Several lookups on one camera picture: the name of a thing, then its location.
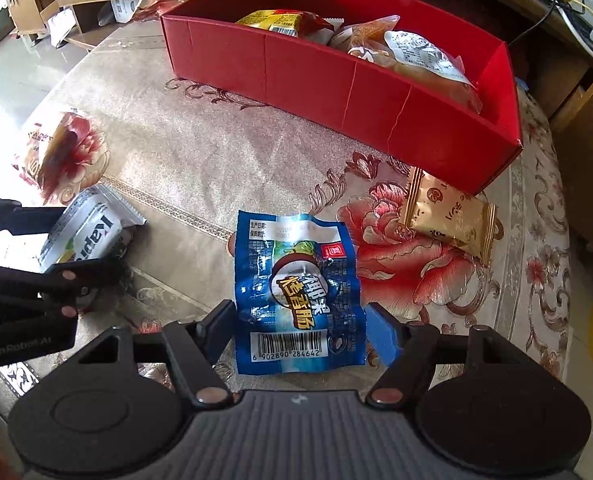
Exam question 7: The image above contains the white Kaprons wafer packet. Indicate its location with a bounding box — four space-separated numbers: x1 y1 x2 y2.
38 184 147 272

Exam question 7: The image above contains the blue sausage snack packet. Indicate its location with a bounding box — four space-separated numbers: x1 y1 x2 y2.
234 211 367 376

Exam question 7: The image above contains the round pastry in wrapper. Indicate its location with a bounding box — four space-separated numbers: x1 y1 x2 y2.
11 110 110 206

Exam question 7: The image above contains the gold wrapped snack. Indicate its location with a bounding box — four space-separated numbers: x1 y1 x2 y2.
401 167 496 264

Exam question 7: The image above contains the floral embroidered tablecloth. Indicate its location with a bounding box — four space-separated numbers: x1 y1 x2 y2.
0 0 575 411

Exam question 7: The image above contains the red cardboard box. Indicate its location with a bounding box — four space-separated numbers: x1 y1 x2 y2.
162 0 523 194

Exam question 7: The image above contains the brown cardboard box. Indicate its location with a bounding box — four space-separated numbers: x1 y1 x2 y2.
550 83 593 247

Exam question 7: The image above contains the clear wrapped bread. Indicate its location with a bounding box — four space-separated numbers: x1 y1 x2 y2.
328 15 483 114

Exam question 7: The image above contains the red yellow snack packet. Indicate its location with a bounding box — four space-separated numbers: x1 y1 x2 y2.
237 9 334 37

